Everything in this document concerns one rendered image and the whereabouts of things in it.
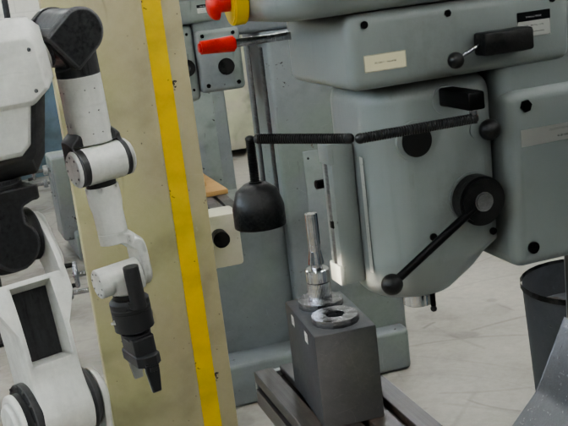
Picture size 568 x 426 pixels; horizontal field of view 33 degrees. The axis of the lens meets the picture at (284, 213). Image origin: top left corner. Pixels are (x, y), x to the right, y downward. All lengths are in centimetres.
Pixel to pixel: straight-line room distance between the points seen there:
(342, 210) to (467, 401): 275
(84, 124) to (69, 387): 53
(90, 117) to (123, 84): 103
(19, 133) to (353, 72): 82
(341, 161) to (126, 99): 174
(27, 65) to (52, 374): 59
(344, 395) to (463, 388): 240
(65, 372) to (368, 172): 84
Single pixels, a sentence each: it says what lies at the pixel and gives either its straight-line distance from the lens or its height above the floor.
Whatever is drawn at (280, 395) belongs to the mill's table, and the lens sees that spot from 198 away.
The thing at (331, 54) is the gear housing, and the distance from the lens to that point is 129.
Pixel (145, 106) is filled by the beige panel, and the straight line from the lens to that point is 305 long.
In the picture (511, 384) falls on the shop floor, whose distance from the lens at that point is 421.
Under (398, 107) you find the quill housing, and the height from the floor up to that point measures 160.
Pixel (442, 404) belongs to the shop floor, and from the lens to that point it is 406.
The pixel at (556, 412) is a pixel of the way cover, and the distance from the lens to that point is 180.
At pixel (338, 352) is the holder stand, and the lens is 177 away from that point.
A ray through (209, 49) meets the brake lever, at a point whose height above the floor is 170.
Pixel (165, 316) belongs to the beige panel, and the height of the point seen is 74.
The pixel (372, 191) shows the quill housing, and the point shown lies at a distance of 134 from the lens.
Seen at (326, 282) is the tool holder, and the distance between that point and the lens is 187.
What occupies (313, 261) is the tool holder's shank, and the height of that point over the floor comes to 124.
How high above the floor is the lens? 179
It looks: 14 degrees down
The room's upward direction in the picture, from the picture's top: 7 degrees counter-clockwise
